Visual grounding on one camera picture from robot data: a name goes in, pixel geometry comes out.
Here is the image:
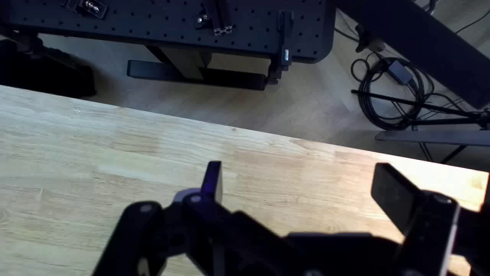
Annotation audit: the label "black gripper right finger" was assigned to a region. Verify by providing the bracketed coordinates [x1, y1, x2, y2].
[371, 161, 490, 276]

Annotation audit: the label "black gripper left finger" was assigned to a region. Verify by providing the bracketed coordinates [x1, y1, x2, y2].
[92, 159, 288, 276]

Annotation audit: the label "black tripod stand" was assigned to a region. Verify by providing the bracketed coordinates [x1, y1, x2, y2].
[351, 87, 490, 166]

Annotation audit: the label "black perforated breadboard table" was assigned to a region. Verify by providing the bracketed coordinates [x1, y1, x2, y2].
[0, 0, 337, 64]

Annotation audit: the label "dark bulky floor object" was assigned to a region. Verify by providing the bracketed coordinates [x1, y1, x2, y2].
[0, 32, 98, 100]

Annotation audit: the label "small black labelled box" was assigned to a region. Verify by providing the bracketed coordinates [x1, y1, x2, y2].
[74, 0, 111, 21]

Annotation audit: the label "grey flat base plate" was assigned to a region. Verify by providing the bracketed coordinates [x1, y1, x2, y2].
[375, 127, 490, 149]

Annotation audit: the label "coiled black cable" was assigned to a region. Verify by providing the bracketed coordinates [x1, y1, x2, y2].
[349, 54, 441, 132]

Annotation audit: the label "black metal table leg frame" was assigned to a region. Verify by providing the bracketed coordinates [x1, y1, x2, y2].
[126, 44, 273, 92]

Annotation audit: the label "black cables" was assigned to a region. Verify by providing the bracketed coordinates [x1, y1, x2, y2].
[334, 0, 490, 110]

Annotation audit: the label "black clamp post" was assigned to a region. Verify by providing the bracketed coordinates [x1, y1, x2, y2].
[267, 11, 296, 86]

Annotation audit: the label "black metal bracket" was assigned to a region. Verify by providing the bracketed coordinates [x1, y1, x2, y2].
[195, 0, 236, 38]

